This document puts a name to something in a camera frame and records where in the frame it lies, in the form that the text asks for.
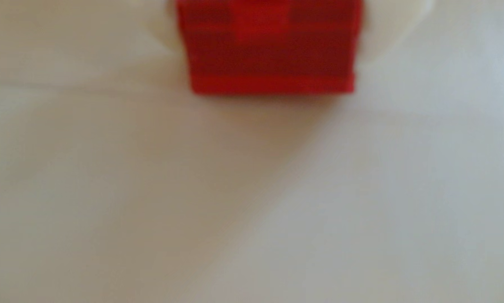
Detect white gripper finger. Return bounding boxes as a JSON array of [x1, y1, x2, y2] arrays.
[[355, 0, 436, 65], [142, 0, 190, 54]]

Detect red block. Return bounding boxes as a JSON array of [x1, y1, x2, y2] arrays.
[[176, 0, 364, 97]]

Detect light plywood sheet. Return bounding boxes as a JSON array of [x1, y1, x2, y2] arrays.
[[0, 82, 504, 303], [0, 0, 504, 112]]

